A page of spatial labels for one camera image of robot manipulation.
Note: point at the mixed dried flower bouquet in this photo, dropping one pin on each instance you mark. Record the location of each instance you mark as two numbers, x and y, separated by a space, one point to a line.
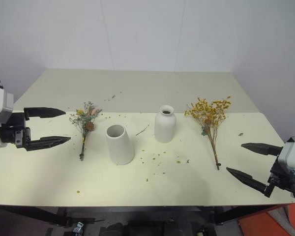
86 120

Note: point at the white bottle-shaped ceramic vase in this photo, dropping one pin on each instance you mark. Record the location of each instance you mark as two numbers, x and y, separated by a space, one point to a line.
164 127

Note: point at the thin loose dried twig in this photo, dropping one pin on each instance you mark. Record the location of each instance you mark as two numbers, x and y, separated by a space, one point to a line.
142 130

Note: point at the orange box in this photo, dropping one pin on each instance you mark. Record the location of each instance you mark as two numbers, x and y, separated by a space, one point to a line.
265 223

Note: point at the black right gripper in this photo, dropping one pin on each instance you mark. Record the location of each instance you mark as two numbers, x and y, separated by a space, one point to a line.
284 179

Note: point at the metal caster wheel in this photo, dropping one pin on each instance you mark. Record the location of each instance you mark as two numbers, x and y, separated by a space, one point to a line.
78 227

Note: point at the dark rounded shape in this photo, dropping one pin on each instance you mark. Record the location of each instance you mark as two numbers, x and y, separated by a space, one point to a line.
113 229

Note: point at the white conical ceramic vase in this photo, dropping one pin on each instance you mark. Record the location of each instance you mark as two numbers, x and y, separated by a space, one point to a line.
120 150

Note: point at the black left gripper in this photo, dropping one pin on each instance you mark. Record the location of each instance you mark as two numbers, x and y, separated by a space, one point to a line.
13 131

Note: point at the yellow dried flower bouquet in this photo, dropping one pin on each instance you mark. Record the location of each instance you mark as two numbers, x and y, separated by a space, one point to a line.
211 114

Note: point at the black table frame brace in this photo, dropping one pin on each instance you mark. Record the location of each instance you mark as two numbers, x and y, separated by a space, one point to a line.
241 214
37 214

